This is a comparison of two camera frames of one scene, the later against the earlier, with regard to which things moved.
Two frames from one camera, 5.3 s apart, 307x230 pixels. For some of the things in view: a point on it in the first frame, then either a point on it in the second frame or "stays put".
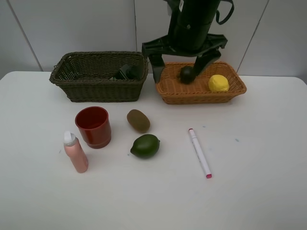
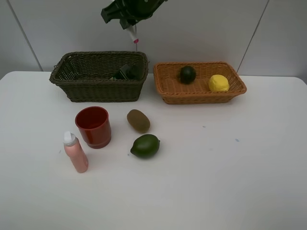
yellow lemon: x=218 y=83 stays put
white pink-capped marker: x=207 y=171 -> x=132 y=29
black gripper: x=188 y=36 -> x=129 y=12
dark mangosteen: x=187 y=74 stays put
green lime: x=145 y=146 stays put
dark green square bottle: x=128 y=72 stays put
